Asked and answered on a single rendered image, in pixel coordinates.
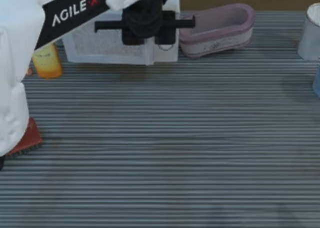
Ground red scrubbing pad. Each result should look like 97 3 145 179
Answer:
4 117 43 159

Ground pink toy bathtub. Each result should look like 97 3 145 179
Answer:
178 3 256 60

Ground white cylindrical cup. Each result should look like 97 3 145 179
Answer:
297 3 320 61

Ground blue cup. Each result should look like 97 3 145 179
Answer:
312 64 320 99

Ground yellow plastic bottle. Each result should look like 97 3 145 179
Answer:
31 43 64 79

